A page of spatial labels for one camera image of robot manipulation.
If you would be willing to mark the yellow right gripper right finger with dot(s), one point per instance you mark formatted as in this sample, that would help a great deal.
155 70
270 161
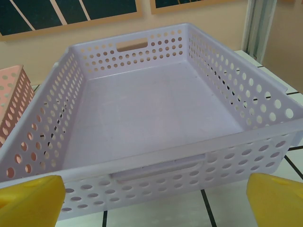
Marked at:
277 203

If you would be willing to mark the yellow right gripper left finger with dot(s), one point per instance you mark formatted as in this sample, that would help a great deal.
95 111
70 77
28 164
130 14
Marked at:
28 203

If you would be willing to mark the pink perforated plastic basket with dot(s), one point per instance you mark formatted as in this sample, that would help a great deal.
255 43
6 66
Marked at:
16 94

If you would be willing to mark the lavender perforated plastic basket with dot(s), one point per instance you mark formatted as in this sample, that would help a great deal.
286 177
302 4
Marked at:
151 106

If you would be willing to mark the aluminium frame post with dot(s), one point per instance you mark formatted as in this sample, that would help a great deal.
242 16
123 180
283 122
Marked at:
259 28

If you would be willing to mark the dark floral wall panel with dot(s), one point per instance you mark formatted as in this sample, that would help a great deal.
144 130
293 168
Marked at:
165 2
113 9

